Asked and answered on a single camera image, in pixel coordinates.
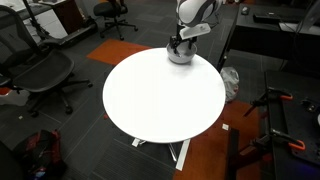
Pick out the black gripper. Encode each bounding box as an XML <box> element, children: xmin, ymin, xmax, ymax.
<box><xmin>169</xmin><ymin>33</ymin><xmax>198</xmax><ymax>56</ymax></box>

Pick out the grey ceramic bowl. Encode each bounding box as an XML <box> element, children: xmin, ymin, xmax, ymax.
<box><xmin>166</xmin><ymin>44</ymin><xmax>198</xmax><ymax>65</ymax></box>

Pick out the white plastic bag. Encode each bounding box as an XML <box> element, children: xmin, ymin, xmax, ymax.
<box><xmin>219</xmin><ymin>66</ymin><xmax>240</xmax><ymax>103</ymax></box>

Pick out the black office desk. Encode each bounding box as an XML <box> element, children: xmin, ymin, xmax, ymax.
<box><xmin>216</xmin><ymin>3</ymin><xmax>320</xmax><ymax>73</ymax></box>

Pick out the black office chair with armrests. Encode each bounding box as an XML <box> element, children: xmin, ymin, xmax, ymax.
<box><xmin>93</xmin><ymin>0</ymin><xmax>139</xmax><ymax>42</ymax></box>

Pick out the black flat box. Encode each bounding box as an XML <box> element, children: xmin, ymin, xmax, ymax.
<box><xmin>252</xmin><ymin>12</ymin><xmax>282</xmax><ymax>24</ymax></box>

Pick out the white table base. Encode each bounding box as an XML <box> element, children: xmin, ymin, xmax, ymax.
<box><xmin>131</xmin><ymin>137</ymin><xmax>192</xmax><ymax>172</ymax></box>

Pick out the black electric scooter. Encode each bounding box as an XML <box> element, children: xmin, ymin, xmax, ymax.
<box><xmin>22</xmin><ymin>0</ymin><xmax>99</xmax><ymax>48</ymax></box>

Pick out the brown wooden cabinet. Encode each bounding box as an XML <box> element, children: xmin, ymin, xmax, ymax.
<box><xmin>53</xmin><ymin>0</ymin><xmax>85</xmax><ymax>35</ymax></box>

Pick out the grey flat device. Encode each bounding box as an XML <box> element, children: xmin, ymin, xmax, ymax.
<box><xmin>279</xmin><ymin>0</ymin><xmax>320</xmax><ymax>36</ymax></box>

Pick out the white desk with cabinet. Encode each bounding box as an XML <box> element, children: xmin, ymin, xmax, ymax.
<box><xmin>0</xmin><ymin>0</ymin><xmax>69</xmax><ymax>41</ymax></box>

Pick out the black mesh office chair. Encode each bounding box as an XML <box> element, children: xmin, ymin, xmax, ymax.
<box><xmin>0</xmin><ymin>4</ymin><xmax>94</xmax><ymax>118</ymax></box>

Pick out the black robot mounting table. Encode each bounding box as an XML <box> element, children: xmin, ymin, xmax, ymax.
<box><xmin>226</xmin><ymin>69</ymin><xmax>320</xmax><ymax>180</ymax></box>

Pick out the red and black bag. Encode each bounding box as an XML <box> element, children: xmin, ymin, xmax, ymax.
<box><xmin>13</xmin><ymin>129</ymin><xmax>66</xmax><ymax>180</ymax></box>

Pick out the orange handled black clamp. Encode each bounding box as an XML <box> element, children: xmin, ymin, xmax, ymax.
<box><xmin>243</xmin><ymin>87</ymin><xmax>294</xmax><ymax>118</ymax></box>
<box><xmin>251</xmin><ymin>129</ymin><xmax>307</xmax><ymax>152</ymax></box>

